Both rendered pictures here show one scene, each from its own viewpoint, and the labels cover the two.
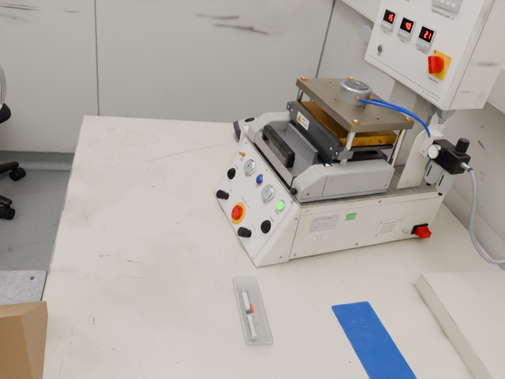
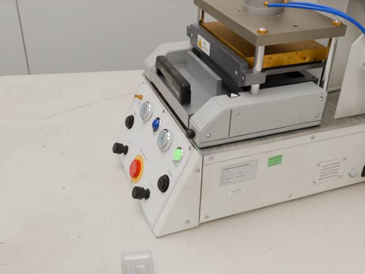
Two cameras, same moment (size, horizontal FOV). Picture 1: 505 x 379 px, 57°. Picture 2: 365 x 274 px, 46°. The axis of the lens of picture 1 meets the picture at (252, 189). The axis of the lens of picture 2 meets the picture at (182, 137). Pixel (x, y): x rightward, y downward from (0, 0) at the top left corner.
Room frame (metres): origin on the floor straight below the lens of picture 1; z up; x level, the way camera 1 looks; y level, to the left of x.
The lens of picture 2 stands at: (0.27, -0.15, 1.34)
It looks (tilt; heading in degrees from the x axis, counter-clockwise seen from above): 32 degrees down; 6
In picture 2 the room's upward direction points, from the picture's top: 2 degrees clockwise
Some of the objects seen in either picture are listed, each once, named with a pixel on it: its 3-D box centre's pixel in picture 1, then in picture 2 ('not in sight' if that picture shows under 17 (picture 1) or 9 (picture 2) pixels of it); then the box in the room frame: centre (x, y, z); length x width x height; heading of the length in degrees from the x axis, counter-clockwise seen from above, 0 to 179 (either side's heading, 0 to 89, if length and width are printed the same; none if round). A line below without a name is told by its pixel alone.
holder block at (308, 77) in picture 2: (340, 143); (255, 69); (1.11, -0.20, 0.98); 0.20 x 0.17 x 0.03; 28
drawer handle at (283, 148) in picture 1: (277, 145); (171, 78); (1.03, -0.04, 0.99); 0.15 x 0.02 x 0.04; 28
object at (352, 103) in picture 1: (364, 111); (281, 23); (1.11, -0.24, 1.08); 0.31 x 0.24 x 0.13; 28
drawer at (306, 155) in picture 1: (323, 148); (234, 78); (1.09, -0.16, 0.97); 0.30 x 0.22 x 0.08; 118
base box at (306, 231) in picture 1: (327, 192); (249, 134); (1.09, -0.21, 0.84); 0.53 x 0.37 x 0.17; 118
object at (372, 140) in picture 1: (349, 116); (262, 31); (1.11, -0.21, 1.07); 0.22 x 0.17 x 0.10; 28
